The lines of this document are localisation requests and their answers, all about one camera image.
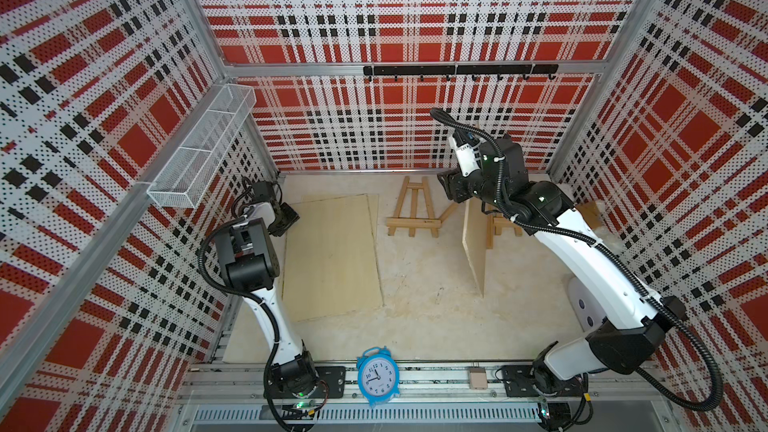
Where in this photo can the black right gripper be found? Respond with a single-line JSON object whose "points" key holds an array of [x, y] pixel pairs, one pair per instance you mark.
{"points": [[453, 184]]}

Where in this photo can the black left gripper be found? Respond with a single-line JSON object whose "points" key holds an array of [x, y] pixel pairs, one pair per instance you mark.
{"points": [[292, 216]]}

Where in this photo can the wooden easel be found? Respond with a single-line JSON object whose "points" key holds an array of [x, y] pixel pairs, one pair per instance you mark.
{"points": [[414, 209], [496, 224], [447, 212]]}

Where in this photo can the plywood board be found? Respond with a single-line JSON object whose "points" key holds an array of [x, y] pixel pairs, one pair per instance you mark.
{"points": [[373, 206], [474, 235], [330, 266]]}

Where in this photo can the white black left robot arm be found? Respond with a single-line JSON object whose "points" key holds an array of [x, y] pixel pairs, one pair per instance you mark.
{"points": [[238, 258]]}

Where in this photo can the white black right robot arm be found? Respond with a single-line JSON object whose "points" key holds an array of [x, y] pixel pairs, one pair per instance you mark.
{"points": [[636, 318]]}

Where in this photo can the white teddy bear brown hoodie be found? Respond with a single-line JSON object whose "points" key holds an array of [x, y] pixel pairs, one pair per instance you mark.
{"points": [[593, 213]]}

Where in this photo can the lavender toy toaster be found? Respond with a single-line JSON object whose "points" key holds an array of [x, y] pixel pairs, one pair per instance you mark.
{"points": [[588, 311]]}

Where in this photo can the blue alarm clock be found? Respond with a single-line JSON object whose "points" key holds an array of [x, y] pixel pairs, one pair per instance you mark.
{"points": [[378, 376]]}

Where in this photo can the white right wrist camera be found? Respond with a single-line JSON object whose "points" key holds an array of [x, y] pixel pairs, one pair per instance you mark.
{"points": [[463, 144]]}

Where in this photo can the white wire mesh basket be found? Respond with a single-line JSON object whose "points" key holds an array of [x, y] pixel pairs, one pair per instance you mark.
{"points": [[216, 122]]}

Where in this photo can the black hook rail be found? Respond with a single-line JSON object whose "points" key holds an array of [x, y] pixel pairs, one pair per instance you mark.
{"points": [[450, 70]]}

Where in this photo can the small beige box on rail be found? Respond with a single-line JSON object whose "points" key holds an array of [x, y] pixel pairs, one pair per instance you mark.
{"points": [[477, 377]]}

